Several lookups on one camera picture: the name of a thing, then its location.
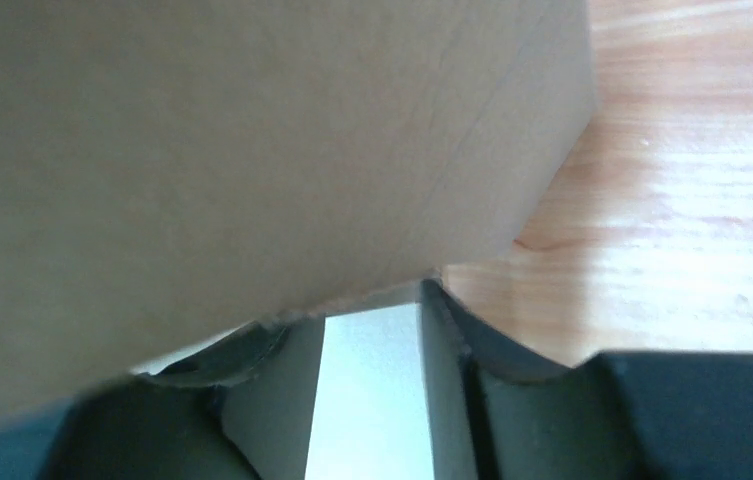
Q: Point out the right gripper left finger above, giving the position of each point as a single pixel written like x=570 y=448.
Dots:
x=241 y=408

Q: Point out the cardboard sheet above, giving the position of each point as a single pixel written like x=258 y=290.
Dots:
x=173 y=169

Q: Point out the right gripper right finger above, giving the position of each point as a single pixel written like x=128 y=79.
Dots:
x=499 y=410

